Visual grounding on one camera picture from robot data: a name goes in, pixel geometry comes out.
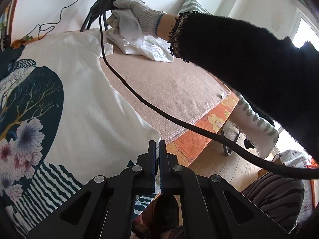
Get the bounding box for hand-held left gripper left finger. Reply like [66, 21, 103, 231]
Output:
[27, 141, 157, 239]

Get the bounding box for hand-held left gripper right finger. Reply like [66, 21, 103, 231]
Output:
[159, 141, 288, 239]

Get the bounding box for white T-shirt with tree print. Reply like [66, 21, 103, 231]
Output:
[0, 28, 162, 238]

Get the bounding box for person's right forearm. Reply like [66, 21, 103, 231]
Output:
[155, 10, 319, 163]

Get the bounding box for person's right hand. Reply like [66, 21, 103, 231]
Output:
[107, 0, 167, 38]

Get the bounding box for black mini tripod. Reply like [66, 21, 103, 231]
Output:
[80, 0, 111, 33]

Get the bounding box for metal chair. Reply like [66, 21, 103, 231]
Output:
[221, 121, 235, 157]

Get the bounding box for beige blanket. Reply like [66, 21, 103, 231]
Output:
[98, 36, 241, 142]

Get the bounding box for green striped white pillow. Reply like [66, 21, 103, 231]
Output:
[178, 0, 280, 156]

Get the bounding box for person's striped trousers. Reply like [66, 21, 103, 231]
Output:
[132, 172, 306, 239]

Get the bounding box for white cloth with red print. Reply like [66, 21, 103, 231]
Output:
[274, 149, 319, 229]

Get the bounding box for window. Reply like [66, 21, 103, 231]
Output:
[291, 11, 319, 49]

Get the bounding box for thin black light cable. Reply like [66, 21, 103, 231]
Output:
[24, 0, 97, 41]

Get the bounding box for thick black gripper cable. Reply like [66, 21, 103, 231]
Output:
[99, 11, 319, 180]

